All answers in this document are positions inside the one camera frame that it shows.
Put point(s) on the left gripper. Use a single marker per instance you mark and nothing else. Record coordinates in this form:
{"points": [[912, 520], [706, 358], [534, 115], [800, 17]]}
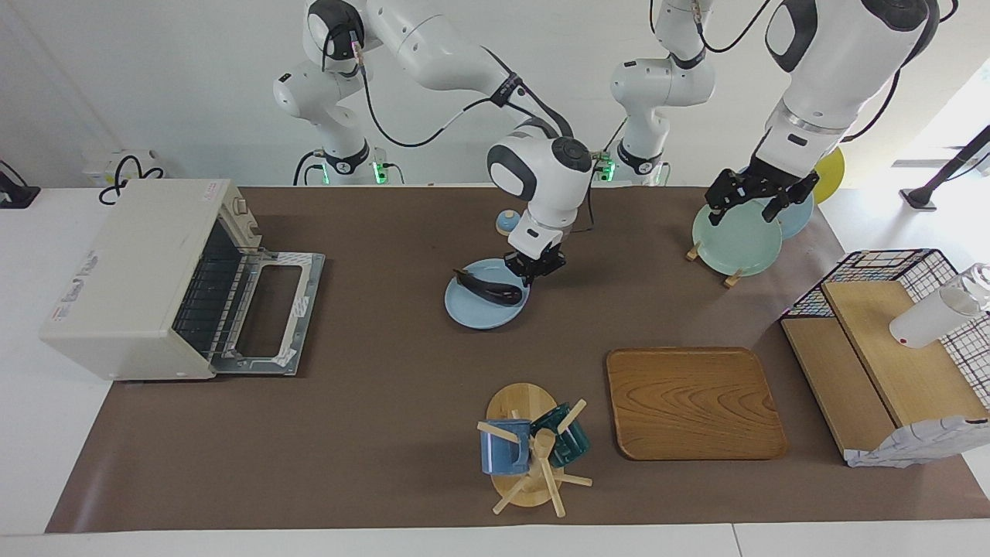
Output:
{"points": [[768, 176]]}

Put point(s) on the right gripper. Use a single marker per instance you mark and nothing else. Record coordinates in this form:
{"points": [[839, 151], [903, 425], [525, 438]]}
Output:
{"points": [[535, 256]]}

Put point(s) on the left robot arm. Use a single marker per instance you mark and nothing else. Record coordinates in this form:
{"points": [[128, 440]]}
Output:
{"points": [[843, 62]]}

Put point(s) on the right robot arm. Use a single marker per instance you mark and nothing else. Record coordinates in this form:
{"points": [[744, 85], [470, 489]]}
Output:
{"points": [[433, 46]]}

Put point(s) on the dark purple eggplant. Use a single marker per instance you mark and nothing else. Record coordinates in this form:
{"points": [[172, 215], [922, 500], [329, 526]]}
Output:
{"points": [[495, 292]]}

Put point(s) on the cream toaster oven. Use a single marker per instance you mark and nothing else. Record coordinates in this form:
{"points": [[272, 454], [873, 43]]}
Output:
{"points": [[147, 278]]}

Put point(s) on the pale blue plate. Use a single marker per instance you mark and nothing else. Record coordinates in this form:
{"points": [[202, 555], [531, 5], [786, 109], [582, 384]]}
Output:
{"points": [[797, 220]]}

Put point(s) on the pale green plate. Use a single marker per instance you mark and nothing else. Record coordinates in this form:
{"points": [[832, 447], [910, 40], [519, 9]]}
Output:
{"points": [[739, 244]]}

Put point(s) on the small blue wooden-knob lid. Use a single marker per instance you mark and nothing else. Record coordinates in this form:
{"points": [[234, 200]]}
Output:
{"points": [[506, 223]]}

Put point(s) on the light blue plate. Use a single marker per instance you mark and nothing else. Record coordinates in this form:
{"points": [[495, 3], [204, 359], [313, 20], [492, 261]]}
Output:
{"points": [[478, 309]]}

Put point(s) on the yellow plate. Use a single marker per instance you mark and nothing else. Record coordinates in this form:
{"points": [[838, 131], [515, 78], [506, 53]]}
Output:
{"points": [[831, 176]]}

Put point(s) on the wooden plate rack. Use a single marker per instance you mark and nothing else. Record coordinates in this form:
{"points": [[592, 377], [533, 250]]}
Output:
{"points": [[732, 278]]}

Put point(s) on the wooden mug tree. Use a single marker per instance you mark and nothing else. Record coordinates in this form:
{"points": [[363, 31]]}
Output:
{"points": [[522, 406]]}

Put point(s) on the teal glass mug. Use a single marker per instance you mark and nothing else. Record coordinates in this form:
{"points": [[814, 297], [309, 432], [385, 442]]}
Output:
{"points": [[571, 441]]}

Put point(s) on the blue mug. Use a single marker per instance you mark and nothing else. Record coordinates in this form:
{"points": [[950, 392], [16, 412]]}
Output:
{"points": [[503, 452]]}

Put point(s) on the black stand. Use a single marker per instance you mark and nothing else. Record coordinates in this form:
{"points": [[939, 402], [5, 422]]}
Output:
{"points": [[15, 193], [947, 172]]}

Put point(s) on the wooden tray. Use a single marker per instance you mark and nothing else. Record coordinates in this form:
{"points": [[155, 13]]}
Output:
{"points": [[692, 402]]}

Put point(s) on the white cup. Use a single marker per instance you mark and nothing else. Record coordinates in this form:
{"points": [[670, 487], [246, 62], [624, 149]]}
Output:
{"points": [[932, 317]]}

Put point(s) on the wooden step shelf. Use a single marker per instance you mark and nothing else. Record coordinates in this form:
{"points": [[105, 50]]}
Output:
{"points": [[889, 363]]}

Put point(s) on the white patterned cloth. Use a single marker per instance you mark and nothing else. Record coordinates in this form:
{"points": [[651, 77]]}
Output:
{"points": [[913, 445]]}

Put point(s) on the white power strip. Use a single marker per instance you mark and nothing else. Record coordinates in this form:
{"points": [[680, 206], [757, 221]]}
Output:
{"points": [[97, 164]]}

